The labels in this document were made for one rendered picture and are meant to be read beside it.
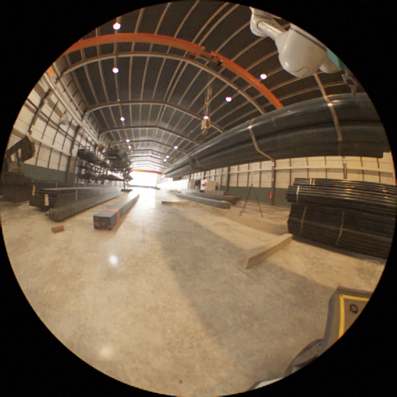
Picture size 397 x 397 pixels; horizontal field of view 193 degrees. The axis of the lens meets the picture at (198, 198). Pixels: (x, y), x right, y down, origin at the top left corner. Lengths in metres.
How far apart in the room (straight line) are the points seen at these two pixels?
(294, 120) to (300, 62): 0.66
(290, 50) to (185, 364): 1.07
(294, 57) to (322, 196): 1.78
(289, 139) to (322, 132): 0.32
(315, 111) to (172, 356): 1.49
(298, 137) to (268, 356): 1.30
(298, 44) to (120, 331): 1.15
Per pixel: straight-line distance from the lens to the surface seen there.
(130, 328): 0.59
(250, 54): 9.88
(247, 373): 0.57
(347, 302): 0.42
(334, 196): 2.04
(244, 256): 0.92
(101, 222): 1.53
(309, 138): 1.11
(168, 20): 9.57
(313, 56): 0.57
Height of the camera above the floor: 0.53
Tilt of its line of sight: 3 degrees down
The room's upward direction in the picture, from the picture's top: 5 degrees clockwise
